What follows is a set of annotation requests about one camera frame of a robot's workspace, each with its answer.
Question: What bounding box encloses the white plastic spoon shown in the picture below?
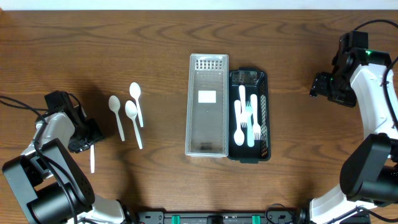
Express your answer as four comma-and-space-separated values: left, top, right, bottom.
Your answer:
129, 82, 144, 128
90, 145, 95, 174
108, 95, 125, 141
125, 100, 143, 149

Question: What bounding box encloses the white plastic fork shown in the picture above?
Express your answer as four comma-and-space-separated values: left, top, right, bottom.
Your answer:
238, 85, 247, 128
250, 94, 261, 141

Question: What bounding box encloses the light blue plastic fork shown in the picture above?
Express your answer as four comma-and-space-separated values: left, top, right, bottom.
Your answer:
246, 101, 254, 147

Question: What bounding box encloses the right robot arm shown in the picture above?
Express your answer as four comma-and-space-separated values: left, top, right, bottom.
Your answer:
307, 30, 397, 223

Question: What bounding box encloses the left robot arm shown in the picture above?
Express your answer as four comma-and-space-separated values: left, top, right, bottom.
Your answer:
1, 91, 137, 223

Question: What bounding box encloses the black perforated plastic basket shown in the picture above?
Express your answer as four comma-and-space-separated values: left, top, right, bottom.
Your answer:
228, 67, 271, 164

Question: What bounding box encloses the clear perforated plastic basket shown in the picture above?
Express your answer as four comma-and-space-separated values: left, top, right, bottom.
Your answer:
185, 54, 229, 157

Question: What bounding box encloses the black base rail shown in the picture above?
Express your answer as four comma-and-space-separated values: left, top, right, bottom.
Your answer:
132, 203, 311, 224

